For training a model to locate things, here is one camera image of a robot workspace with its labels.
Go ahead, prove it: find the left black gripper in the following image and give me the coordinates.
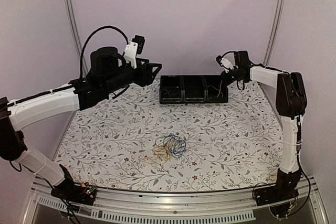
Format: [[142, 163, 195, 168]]
[[102, 58, 162, 95]]

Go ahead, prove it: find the yellow cable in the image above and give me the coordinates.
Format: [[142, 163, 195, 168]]
[[151, 134, 188, 162], [208, 79, 226, 99]]

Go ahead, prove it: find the blue cable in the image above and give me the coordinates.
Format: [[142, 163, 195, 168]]
[[154, 134, 187, 159]]

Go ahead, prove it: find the left arm base electronics board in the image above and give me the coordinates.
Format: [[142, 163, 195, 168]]
[[51, 179, 97, 206]]

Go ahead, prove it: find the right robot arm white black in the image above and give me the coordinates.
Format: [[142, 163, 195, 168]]
[[216, 51, 308, 201]]

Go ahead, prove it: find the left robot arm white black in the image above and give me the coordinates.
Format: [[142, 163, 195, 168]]
[[1, 42, 162, 200]]

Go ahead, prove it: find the black bin left compartment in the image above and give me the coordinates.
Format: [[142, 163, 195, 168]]
[[159, 75, 183, 104]]

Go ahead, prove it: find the black bin middle compartment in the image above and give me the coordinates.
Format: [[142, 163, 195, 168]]
[[183, 75, 205, 103]]

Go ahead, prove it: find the floral patterned table cloth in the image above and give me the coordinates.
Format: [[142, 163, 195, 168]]
[[55, 81, 283, 192]]

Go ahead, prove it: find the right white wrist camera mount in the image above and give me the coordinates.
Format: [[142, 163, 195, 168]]
[[216, 55, 234, 73]]

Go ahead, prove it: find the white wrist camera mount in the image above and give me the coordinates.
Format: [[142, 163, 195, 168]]
[[216, 55, 234, 73], [123, 42, 138, 69]]

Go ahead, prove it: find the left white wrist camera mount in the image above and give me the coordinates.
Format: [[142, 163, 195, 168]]
[[123, 42, 138, 69]]

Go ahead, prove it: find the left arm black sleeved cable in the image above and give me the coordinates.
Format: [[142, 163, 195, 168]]
[[79, 26, 130, 78]]

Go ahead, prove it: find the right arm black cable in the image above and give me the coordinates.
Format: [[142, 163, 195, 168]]
[[295, 116, 312, 216]]

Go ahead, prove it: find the right aluminium frame post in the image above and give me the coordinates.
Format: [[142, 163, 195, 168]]
[[263, 0, 285, 65]]

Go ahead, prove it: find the aluminium frame post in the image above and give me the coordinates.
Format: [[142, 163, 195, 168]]
[[263, 0, 285, 65], [59, 0, 89, 75]]

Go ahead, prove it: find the left aluminium frame post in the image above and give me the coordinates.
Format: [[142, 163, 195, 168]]
[[59, 0, 89, 75]]

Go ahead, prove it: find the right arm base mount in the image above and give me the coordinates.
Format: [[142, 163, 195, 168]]
[[252, 170, 301, 219]]

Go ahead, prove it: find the aluminium front rail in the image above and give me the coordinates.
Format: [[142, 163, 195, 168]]
[[23, 178, 330, 223]]

